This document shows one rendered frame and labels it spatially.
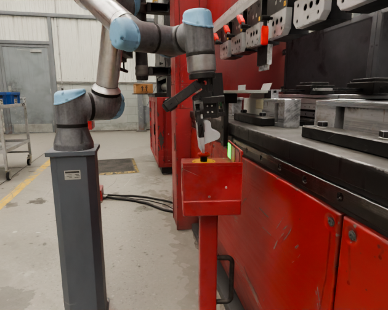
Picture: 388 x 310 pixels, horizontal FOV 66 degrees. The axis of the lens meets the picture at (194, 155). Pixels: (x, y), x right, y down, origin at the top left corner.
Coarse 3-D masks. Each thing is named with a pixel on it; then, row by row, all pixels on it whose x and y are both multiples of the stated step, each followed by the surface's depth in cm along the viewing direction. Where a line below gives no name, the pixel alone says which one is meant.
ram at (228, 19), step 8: (208, 0) 188; (216, 0) 170; (224, 0) 156; (232, 0) 143; (248, 0) 124; (256, 0) 116; (208, 8) 189; (216, 8) 171; (224, 8) 156; (240, 8) 133; (216, 16) 171; (232, 16) 144; (224, 24) 157; (216, 32) 174
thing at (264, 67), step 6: (258, 48) 123; (264, 48) 117; (270, 48) 115; (258, 54) 123; (264, 54) 118; (270, 54) 115; (258, 60) 124; (264, 60) 118; (270, 60) 116; (264, 66) 120
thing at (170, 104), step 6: (192, 84) 77; (198, 84) 77; (186, 90) 77; (192, 90) 77; (174, 96) 77; (180, 96) 77; (186, 96) 77; (168, 102) 77; (174, 102) 77; (180, 102) 77; (168, 108) 78; (174, 108) 79
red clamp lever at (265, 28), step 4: (264, 16) 101; (268, 16) 101; (264, 20) 102; (268, 20) 102; (264, 24) 102; (264, 28) 102; (268, 28) 102; (264, 32) 102; (268, 32) 102; (264, 36) 102; (268, 36) 103; (264, 40) 102; (264, 44) 103
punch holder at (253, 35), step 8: (264, 0) 111; (248, 8) 124; (256, 8) 116; (264, 8) 112; (248, 16) 124; (256, 16) 116; (248, 24) 124; (256, 24) 116; (248, 32) 124; (256, 32) 116; (248, 40) 124; (256, 40) 116; (248, 48) 125; (256, 48) 125
